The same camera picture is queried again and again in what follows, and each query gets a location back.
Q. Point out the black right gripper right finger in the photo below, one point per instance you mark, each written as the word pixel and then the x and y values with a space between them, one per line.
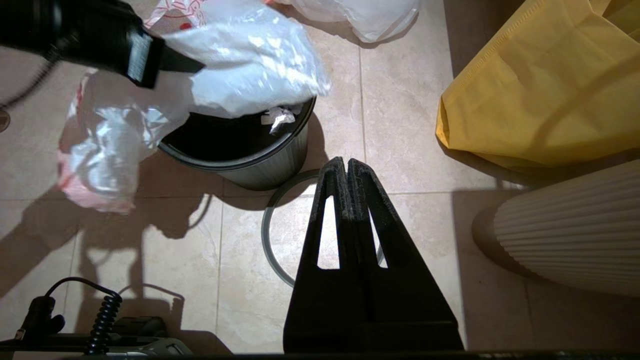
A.
pixel 410 300

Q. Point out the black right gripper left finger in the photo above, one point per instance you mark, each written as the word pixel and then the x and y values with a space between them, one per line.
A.
pixel 325 300

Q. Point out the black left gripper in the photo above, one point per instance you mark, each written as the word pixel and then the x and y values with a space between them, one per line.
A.
pixel 110 40

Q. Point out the white red-printed plastic bag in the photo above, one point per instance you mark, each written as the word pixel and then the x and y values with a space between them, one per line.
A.
pixel 250 65

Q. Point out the black round trash bin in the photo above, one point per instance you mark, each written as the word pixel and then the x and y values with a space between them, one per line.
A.
pixel 260 165

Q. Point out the yellow fabric bag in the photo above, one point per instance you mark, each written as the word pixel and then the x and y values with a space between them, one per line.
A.
pixel 540 90

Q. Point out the white paper scrap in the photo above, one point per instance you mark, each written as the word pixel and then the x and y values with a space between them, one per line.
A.
pixel 280 119

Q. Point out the ribbed cream vase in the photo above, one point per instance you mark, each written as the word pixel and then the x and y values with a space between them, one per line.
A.
pixel 575 235

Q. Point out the round metal floor disc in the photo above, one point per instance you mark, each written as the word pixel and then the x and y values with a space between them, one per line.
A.
pixel 3 121

